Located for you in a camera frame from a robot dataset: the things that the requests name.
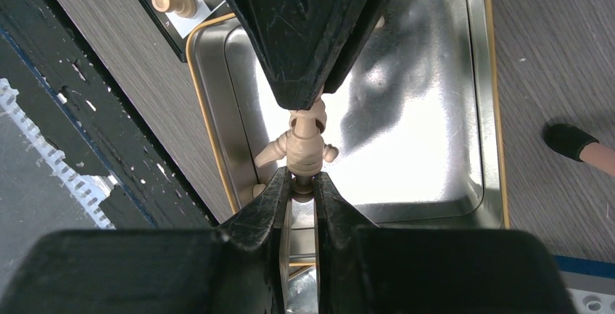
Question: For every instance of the pink music stand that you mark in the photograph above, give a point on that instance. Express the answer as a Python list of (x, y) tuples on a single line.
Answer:
[(578, 145)]

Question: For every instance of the blue box of bits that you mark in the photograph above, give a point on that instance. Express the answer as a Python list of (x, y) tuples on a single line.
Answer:
[(589, 282)]

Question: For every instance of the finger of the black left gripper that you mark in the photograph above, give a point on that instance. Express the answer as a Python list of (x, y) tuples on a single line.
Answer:
[(366, 22), (297, 42)]

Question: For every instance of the gold tin box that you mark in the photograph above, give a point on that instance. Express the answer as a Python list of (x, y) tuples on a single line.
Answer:
[(416, 122)]

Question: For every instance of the light wooden queen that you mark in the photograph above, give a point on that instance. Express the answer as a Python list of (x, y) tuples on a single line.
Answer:
[(304, 146)]

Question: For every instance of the light wooden rook piece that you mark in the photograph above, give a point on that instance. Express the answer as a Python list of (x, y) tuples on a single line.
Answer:
[(182, 8)]

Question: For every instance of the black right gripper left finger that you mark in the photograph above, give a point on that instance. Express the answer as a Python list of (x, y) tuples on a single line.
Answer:
[(241, 266)]

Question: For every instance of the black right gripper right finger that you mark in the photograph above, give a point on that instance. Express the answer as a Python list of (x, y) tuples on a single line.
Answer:
[(364, 268)]

